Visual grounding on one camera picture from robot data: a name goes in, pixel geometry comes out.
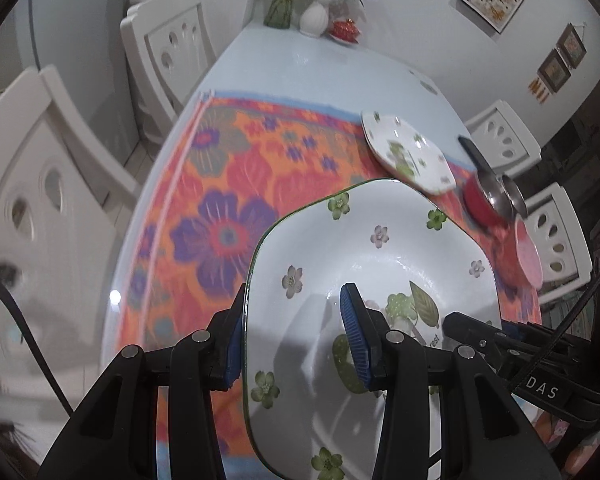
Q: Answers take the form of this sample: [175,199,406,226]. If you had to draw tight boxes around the hanging small picture frames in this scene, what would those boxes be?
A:
[536,22,589,94]

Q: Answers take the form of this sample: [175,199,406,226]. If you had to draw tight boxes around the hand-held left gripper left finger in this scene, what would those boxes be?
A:
[37,284,248,480]

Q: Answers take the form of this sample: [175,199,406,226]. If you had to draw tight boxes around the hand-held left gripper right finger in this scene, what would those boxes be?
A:
[340,282,552,480]

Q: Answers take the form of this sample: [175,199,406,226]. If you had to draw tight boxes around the large floral white plate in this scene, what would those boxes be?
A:
[242,177,501,480]

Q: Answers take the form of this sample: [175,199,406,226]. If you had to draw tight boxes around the black cable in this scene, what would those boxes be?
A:
[520,262,600,391]
[0,259,77,418]

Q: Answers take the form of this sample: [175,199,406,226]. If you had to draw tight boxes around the orange wall sticker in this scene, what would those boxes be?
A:
[527,77,552,107]

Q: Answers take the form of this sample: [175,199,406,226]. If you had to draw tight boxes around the black smartphone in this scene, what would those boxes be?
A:
[456,135,488,173]

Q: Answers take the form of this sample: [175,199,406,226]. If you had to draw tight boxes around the floral orange table mat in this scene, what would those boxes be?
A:
[112,91,542,480]

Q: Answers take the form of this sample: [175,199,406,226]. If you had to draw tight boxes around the red ornament on white dish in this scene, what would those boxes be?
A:
[328,17,365,47]

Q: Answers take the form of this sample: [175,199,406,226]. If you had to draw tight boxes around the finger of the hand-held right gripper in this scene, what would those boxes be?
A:
[501,320,551,345]
[442,311,506,357]

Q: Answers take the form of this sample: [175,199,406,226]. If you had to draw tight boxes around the pink bowl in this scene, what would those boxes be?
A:
[495,217,544,290]

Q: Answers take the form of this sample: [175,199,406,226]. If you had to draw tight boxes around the steel bowl red exterior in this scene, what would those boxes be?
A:
[462,169,527,228]

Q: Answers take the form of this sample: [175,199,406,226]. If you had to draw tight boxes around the small floral white plate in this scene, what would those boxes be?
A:
[361,110,457,196]

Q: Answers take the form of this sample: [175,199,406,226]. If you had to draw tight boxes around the white dining chair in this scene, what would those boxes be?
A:
[0,64,147,378]
[120,0,220,128]
[521,182,594,307]
[464,100,542,177]

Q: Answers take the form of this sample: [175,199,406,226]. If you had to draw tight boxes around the white ribbed vase blue flowers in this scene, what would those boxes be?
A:
[299,0,381,37]

